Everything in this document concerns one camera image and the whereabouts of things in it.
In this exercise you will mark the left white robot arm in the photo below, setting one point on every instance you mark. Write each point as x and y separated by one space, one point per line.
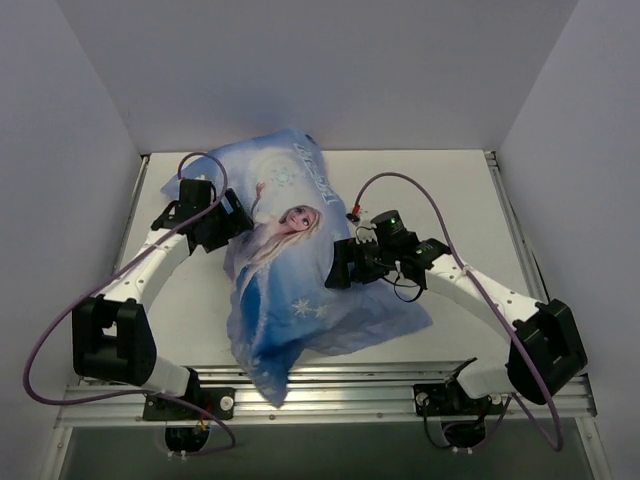
111 335

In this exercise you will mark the right aluminium side rail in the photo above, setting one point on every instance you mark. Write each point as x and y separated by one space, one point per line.
534 281

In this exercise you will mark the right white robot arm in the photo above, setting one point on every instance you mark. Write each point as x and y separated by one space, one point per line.
543 351

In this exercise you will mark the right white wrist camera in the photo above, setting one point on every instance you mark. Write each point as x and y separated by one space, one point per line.
361 226

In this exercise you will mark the aluminium front rail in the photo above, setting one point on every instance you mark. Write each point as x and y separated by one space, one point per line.
347 393

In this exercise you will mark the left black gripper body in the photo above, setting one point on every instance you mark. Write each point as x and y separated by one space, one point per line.
235 212

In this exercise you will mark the blue and pink printed pillowcase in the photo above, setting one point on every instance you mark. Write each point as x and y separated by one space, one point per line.
280 306

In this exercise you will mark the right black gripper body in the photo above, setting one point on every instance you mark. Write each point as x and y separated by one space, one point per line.
339 264

